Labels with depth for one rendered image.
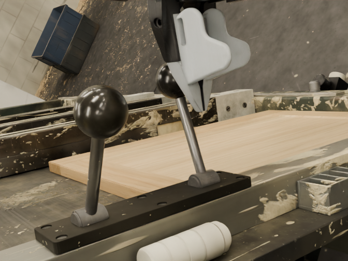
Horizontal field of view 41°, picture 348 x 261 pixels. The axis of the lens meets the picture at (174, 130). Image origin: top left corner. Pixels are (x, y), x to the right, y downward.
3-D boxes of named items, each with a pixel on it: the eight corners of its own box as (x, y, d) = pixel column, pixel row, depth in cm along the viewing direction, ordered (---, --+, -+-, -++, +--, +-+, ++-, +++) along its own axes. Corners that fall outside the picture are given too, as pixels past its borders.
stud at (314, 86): (322, 92, 109) (321, 80, 109) (316, 93, 108) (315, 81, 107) (314, 92, 111) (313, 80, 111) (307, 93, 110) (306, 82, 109)
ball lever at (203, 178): (234, 186, 44) (195, 52, 45) (203, 197, 42) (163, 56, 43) (211, 190, 47) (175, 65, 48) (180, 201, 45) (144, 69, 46)
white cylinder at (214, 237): (158, 291, 35) (236, 256, 39) (153, 254, 34) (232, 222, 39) (138, 279, 37) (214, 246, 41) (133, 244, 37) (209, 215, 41)
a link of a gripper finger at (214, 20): (246, 109, 40) (235, 0, 39) (190, 111, 44) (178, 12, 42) (261, 103, 43) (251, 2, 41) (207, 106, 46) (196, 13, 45)
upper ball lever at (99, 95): (119, 237, 38) (142, 97, 31) (77, 252, 36) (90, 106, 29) (99, 207, 41) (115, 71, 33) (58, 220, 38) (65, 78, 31)
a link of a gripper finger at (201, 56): (230, 114, 38) (217, -1, 36) (171, 117, 41) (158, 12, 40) (246, 109, 40) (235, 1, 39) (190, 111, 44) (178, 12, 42)
